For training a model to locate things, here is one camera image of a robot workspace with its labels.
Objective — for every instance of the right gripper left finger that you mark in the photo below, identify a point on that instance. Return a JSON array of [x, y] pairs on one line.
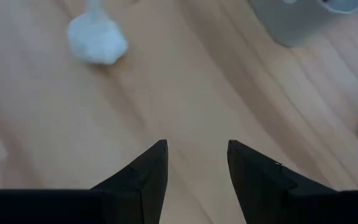
[[148, 186]]

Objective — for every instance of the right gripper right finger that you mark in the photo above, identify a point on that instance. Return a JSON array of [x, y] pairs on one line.
[[253, 186]]

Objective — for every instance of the long-stemmed white garlic bulb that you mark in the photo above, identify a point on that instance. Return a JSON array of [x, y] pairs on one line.
[[96, 40]]

